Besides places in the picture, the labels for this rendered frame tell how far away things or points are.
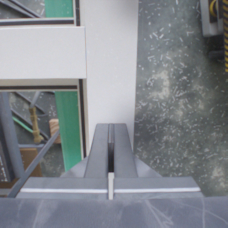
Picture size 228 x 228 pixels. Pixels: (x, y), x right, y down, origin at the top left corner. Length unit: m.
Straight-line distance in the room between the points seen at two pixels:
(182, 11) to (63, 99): 1.05
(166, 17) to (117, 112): 1.03
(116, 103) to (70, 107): 0.10
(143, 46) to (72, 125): 0.92
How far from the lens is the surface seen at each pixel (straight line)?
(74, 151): 0.26
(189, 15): 1.21
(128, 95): 0.15
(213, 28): 1.11
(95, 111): 0.16
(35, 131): 0.99
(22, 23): 0.23
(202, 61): 1.23
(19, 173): 0.75
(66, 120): 0.24
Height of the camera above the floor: 1.08
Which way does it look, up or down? 73 degrees down
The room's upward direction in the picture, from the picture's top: 178 degrees clockwise
